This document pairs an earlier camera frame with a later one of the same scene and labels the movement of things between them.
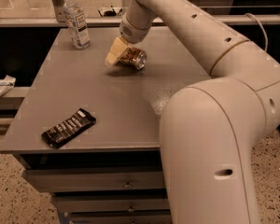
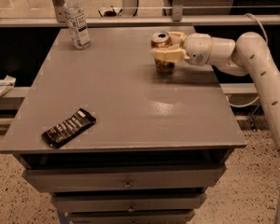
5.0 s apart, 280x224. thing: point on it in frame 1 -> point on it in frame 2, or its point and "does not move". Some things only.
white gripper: [133, 32] -> [198, 49]
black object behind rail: [110, 13] does not move
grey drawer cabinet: [88, 133] does not move
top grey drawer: [95, 179] does not move
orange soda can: [133, 57] -> [162, 40]
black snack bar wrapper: [67, 129] does not move
